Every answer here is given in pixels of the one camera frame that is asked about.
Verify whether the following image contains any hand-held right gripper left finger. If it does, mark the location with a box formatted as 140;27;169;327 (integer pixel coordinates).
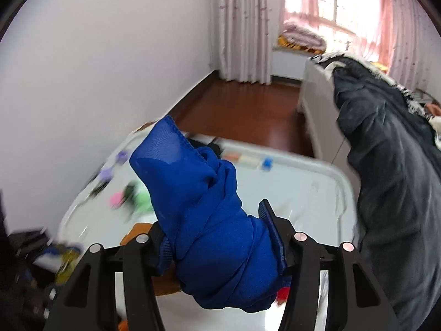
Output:
43;222;176;331

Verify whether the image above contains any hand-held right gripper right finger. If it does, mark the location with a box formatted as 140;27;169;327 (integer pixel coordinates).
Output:
258;199;404;331

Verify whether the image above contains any blue cloth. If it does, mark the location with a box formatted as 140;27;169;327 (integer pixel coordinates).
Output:
129;115;288;311

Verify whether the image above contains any white plastic table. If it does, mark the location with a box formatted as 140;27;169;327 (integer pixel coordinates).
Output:
57;131;357;331

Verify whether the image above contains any pale green blurred item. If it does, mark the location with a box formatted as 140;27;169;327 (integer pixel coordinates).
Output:
133;183;154;214

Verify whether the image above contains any yellow blue item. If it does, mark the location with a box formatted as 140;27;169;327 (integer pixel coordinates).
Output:
45;243;83;285

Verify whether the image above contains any black item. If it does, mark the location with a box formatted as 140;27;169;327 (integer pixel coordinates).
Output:
188;138;221;154

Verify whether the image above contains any yellow black cloth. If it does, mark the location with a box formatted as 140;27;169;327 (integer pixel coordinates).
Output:
277;36;324;54

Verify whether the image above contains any black white patterned blanket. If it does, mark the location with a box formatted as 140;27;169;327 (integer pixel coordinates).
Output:
310;51;441;145

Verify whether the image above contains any folded pink blanket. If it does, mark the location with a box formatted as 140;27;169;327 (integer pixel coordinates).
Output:
281;20;327;50

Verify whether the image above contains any white patterned curtain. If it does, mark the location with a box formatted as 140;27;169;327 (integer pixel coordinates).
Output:
208;0;273;85
386;0;436;90

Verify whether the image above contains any window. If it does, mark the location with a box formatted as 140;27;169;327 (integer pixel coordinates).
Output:
319;0;383;38

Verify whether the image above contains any white bed frame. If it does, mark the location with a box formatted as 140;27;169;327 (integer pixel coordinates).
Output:
298;55;352;166

